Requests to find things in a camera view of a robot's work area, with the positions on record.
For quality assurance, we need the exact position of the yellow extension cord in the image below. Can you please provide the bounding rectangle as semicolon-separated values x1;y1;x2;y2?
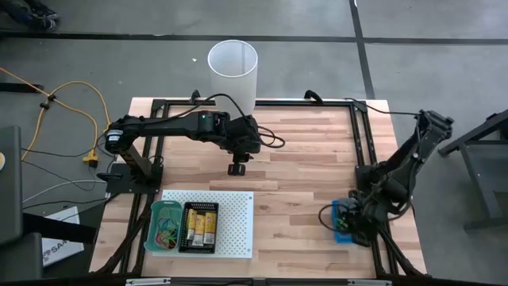
0;67;114;134
20;101;100;168

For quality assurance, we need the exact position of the black mesh basket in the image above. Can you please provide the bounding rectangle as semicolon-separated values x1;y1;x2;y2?
177;201;221;255

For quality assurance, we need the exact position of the yellow rubber band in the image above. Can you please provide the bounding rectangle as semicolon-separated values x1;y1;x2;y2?
158;215;180;242

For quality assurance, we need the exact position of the white cylinder shade table lamp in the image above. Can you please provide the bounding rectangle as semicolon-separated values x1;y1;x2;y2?
206;39;260;121

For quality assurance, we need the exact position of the black equipment cart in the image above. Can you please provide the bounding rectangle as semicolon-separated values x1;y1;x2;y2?
0;126;98;281

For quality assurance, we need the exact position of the white perforated metal shelf riser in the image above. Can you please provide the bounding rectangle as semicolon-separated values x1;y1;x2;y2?
152;189;256;260

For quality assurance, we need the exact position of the white printed box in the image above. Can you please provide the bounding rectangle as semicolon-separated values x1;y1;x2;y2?
40;206;86;269

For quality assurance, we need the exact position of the white floor cable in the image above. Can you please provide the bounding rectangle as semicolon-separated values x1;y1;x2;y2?
22;180;98;204

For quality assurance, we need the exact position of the teal plastic bin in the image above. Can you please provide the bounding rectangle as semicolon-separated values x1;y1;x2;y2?
143;199;184;254

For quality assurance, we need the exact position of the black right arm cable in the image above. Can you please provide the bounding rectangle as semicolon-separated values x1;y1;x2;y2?
343;96;422;118

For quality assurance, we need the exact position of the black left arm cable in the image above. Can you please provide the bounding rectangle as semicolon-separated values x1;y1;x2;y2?
150;92;249;125

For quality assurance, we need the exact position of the blue perforated plastic tray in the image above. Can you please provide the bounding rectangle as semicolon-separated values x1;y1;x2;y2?
332;199;355;245

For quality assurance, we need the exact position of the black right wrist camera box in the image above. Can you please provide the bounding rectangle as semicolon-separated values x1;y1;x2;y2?
337;197;360;219

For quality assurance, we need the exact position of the black metal stand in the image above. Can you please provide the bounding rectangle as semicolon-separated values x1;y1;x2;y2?
437;107;508;232

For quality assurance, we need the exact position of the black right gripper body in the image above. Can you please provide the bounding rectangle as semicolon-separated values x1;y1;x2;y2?
344;189;393;240

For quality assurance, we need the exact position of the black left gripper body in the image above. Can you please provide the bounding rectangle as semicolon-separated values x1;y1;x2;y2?
227;116;264;156

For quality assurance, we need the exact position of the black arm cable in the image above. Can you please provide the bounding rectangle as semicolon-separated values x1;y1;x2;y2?
150;92;249;125
343;96;422;118

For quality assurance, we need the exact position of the black aluminium table frame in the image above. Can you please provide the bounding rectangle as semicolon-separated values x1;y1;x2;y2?
94;89;428;280

